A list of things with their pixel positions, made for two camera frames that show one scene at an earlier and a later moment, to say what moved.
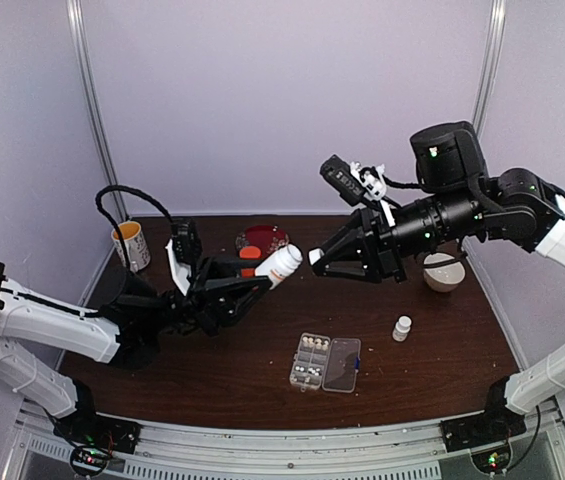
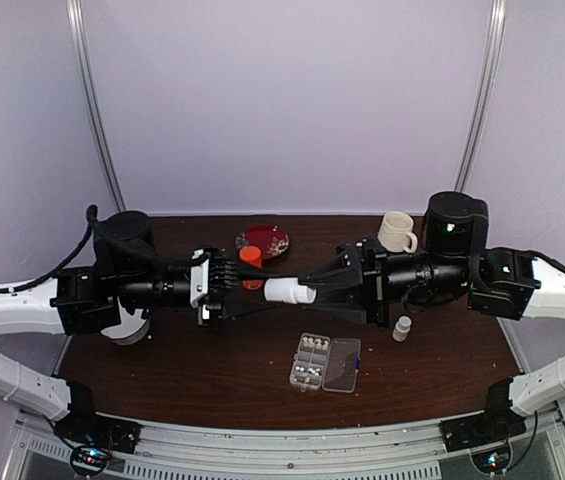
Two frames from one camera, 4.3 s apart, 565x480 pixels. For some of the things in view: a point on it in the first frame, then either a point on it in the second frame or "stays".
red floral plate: (265, 237) stays
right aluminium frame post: (490, 65) stays
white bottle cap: (315, 255) → (305, 294)
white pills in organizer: (317, 343) stays
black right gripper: (370, 240) → (373, 276)
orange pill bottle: (249, 252) stays
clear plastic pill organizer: (322, 362) stays
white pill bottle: (402, 328) stays
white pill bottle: (280, 265) → (286, 289)
